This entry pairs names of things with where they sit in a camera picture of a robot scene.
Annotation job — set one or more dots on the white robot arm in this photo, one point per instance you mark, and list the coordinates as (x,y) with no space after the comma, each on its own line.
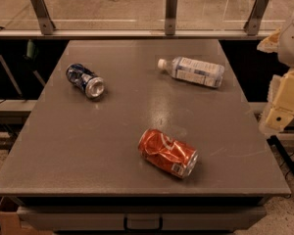
(281,42)

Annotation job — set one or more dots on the blue plastic water bottle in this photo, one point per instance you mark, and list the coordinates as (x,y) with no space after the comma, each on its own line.
(194,71)

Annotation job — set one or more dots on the left metal bracket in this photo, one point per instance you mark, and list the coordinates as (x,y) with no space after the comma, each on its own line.
(45,23)

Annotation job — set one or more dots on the metal frame rail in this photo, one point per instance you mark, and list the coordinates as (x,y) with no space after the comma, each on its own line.
(132,34)

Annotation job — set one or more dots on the middle metal bracket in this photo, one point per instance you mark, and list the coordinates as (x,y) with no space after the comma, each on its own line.
(170,17)

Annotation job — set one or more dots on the clear acrylic barrier panel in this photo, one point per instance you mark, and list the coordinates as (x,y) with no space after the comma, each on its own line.
(128,14)

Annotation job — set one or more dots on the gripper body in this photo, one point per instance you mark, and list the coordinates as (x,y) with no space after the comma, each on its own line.
(292,46)

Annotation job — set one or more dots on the grey table drawer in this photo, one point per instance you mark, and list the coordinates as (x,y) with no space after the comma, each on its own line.
(141,219)

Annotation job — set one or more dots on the crushed blue soda can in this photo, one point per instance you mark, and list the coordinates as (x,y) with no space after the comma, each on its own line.
(86,80)

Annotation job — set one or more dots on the crushed red soda can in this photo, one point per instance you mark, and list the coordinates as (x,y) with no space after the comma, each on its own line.
(167,154)

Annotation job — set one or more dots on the cardboard box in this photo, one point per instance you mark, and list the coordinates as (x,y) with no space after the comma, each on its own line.
(10,223)

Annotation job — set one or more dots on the right metal bracket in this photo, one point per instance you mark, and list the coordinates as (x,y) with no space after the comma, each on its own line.
(252,26)

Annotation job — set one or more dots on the metal bracket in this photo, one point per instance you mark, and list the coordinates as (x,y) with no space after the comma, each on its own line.
(170,17)
(45,23)
(252,26)

